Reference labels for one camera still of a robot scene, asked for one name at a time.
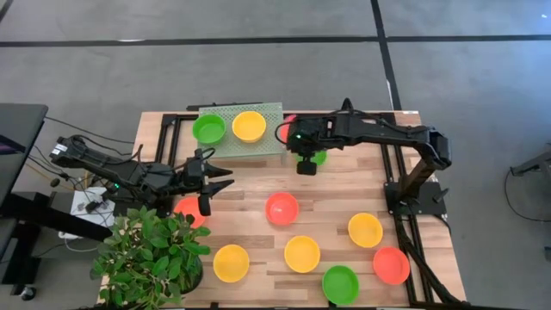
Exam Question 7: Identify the white cable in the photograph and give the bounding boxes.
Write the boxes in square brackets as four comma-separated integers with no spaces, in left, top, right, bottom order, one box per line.
[58,231,100,254]

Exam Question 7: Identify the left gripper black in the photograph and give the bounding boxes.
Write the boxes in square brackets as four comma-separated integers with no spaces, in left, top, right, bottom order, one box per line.
[183,149,237,198]

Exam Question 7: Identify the pale green perforated metal shelf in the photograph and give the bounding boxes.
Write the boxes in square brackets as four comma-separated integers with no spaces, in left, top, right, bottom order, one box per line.
[196,102,286,167]

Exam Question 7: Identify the green plastic mini bowl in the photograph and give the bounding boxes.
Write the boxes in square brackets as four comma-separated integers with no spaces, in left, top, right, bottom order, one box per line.
[294,150,328,167]
[321,264,361,306]
[191,113,227,146]

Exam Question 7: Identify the black stand foot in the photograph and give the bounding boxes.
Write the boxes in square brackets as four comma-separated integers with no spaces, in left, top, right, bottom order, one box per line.
[510,148,551,177]

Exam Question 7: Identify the orange plastic mini bowl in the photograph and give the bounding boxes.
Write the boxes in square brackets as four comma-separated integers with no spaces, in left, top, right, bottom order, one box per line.
[172,196,207,229]
[264,191,300,226]
[372,245,412,286]
[278,114,299,144]

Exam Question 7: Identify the black metal table frame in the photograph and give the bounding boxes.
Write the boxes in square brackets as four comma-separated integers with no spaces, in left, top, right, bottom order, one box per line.
[153,97,436,309]

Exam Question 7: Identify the black cable sleeve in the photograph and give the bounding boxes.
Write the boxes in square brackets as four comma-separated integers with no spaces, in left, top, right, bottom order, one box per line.
[393,213,464,306]

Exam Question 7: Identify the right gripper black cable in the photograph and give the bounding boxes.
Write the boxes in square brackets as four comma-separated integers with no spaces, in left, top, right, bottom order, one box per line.
[274,120,294,146]

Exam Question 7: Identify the green leafy plant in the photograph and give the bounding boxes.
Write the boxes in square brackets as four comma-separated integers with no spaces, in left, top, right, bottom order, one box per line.
[89,206,213,309]

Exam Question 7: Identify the black desk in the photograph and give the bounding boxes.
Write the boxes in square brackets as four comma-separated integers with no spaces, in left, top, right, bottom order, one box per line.
[0,102,49,208]

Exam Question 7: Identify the black stand leg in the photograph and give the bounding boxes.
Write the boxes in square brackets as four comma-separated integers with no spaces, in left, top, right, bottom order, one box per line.
[0,192,114,298]

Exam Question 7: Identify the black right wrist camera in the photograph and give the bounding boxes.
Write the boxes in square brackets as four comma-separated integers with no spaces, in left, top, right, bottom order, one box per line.
[296,155,319,177]

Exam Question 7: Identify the black plant pot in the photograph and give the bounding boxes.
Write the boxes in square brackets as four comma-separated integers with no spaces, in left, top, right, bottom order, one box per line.
[180,257,204,296]

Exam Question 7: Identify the white power strip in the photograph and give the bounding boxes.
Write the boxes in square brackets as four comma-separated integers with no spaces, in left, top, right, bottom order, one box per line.
[70,186,116,228]

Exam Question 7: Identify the black floor cable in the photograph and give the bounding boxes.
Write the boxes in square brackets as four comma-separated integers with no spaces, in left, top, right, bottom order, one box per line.
[44,115,135,146]
[504,170,551,224]

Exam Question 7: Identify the yellow plastic mini bowl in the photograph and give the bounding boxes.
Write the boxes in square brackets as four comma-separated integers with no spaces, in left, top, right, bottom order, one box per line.
[283,234,322,275]
[347,212,384,249]
[212,244,251,284]
[231,110,268,144]

